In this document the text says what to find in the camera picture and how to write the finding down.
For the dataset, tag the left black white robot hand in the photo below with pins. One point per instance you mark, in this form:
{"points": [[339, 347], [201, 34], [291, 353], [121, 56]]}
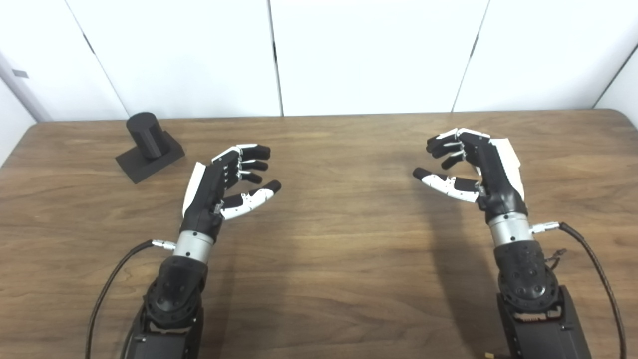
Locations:
{"points": [[204, 194]]}

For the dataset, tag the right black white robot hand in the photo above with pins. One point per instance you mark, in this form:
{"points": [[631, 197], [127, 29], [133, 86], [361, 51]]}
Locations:
{"points": [[498, 184]]}

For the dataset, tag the black peg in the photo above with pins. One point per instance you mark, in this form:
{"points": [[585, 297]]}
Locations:
{"points": [[147, 134]]}

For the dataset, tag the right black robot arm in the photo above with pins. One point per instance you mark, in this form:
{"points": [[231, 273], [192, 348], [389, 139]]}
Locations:
{"points": [[528, 289]]}

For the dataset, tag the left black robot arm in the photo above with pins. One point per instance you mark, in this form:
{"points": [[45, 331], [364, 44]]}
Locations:
{"points": [[174, 294]]}

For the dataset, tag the small grey wall label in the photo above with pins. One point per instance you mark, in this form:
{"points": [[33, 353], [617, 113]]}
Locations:
{"points": [[20, 74]]}

